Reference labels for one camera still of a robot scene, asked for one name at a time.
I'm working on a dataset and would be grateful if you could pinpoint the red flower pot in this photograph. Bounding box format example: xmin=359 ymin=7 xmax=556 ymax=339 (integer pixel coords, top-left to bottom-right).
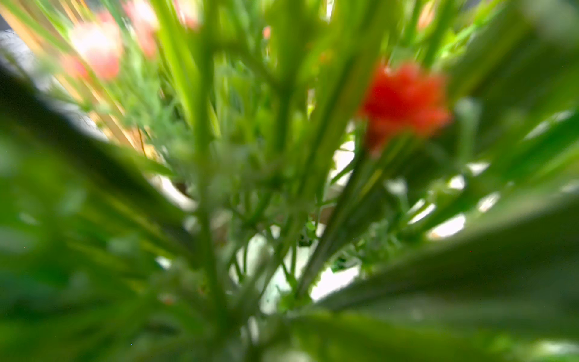
xmin=1 ymin=1 xmax=578 ymax=361

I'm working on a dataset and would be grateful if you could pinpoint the pink flower pot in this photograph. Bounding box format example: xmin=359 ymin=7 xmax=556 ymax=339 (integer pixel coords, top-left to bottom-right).
xmin=26 ymin=0 xmax=204 ymax=91

